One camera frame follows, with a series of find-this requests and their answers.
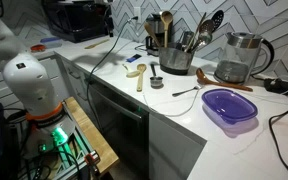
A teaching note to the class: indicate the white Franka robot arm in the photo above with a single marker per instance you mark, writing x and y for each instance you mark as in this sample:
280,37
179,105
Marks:
27,80

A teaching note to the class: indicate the cream plastic spoon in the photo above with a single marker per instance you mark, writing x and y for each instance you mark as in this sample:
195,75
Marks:
133,73

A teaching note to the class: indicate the light wooden slotted spoon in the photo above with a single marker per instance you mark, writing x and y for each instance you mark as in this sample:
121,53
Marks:
141,68

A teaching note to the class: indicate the round light wooden spoon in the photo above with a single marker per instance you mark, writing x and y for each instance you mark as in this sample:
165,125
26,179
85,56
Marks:
166,18

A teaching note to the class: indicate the shiny metal serving spoon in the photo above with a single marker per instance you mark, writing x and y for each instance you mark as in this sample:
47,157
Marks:
205,28

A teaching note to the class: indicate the black slotted spoon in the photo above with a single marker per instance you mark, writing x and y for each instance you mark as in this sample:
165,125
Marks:
218,18

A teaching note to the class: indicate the metal measuring cup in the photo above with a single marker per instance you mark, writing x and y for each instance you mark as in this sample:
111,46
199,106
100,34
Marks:
156,81

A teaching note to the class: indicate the small blue flat object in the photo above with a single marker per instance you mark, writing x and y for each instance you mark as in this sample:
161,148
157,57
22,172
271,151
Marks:
133,58

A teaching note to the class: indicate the grey metal utensil holder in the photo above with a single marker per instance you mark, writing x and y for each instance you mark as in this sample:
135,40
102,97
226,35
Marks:
174,60

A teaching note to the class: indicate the metal fork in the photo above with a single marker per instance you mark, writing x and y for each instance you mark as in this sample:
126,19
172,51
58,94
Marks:
187,90

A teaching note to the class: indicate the black dishwasher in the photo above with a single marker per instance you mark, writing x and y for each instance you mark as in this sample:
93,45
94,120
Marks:
124,130

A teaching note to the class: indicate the flat light wooden spatula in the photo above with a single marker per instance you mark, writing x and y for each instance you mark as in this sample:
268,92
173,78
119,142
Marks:
97,44

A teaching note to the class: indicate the wooden cart top board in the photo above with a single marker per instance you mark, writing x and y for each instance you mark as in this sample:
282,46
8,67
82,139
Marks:
94,136

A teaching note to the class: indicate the white drawer cabinet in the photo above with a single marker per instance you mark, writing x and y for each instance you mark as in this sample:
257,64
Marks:
75,83

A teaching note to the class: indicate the purple plastic container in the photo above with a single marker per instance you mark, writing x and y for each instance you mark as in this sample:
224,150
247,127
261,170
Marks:
229,105

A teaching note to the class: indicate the glass electric kettle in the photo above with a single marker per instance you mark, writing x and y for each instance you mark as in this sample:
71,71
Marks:
234,63

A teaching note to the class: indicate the clear container with blue lid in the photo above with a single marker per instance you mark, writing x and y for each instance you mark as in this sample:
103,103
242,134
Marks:
51,42

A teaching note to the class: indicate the orange round lid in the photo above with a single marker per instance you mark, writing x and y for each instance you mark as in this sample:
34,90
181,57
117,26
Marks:
38,48

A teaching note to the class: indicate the black power adapter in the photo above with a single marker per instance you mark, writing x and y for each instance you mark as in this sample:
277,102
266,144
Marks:
282,87

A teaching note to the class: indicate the white wall outlet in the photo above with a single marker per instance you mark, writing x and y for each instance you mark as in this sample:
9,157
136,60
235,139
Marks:
137,13

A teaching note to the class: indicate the metal cart frame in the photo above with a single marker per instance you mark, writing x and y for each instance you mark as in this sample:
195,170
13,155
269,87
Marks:
74,163

